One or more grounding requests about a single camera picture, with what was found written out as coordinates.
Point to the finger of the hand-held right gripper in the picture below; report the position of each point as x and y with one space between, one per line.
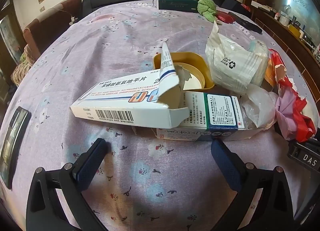
303 157

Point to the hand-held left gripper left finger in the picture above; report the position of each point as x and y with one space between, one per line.
91 160

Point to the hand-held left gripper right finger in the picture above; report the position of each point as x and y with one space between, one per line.
225 166

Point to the torn red wrapper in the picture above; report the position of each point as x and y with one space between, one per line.
300 118

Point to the torn white medicine box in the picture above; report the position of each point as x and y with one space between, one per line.
120 93

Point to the white plastic packaging bag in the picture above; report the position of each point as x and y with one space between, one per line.
230 65

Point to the crumpled purple paper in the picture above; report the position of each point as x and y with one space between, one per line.
283 110

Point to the clear plastic bag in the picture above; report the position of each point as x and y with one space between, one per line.
257 105

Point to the black smartphone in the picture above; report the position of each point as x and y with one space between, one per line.
13 140

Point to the round gold tin lid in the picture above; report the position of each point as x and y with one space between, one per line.
192 78

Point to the patterned seat cushion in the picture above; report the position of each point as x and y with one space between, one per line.
22 70

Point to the yellow plastic container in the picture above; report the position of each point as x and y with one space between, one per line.
160 60

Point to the wooden cabinet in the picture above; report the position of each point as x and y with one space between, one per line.
275 33

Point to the assorted bottles and jars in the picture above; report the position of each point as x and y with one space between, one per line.
285 18

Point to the black handheld device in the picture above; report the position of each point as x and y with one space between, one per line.
246 24

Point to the brown chair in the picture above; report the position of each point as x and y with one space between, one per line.
50 20

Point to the red pouch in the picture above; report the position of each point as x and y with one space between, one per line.
223 17

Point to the red and white box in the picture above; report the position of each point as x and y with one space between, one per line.
246 8

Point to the green plush toy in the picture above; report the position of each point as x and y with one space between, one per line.
206 6

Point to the black bag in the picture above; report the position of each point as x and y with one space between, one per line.
235 4

